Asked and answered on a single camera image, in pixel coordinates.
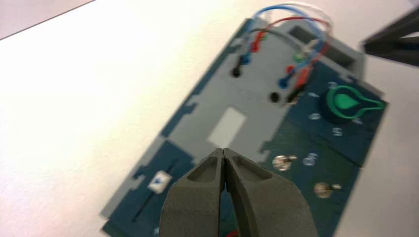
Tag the blue grey task box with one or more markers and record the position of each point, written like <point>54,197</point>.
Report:
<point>255,95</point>

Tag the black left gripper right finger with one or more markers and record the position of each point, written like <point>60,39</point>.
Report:
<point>268,209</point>

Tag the silver metal toggle switch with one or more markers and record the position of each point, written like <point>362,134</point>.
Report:
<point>282,162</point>
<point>322,190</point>

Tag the white slider knob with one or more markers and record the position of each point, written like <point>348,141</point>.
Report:
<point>159,182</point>

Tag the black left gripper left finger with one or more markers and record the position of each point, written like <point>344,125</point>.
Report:
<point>193,209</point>

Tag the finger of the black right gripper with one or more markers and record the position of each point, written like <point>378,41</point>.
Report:
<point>402,27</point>
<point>402,50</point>

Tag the red round push button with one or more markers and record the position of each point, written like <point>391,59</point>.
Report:
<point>233,235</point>

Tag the green rotary pointer knob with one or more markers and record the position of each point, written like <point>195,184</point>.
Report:
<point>343,102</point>

